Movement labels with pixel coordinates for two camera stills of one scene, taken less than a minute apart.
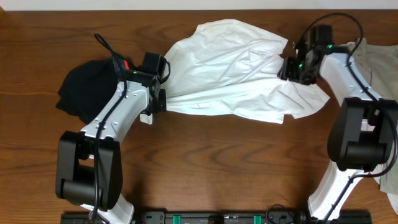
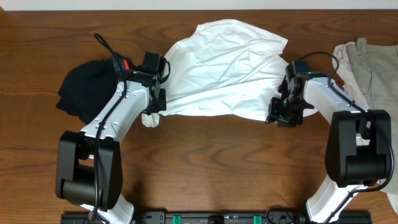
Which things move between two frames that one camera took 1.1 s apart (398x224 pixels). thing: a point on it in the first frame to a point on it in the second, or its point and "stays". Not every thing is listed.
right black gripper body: x=299 y=71 to x=289 y=111
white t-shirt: x=230 y=68 stays
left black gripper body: x=160 y=100 stays
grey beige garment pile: x=379 y=65 stays
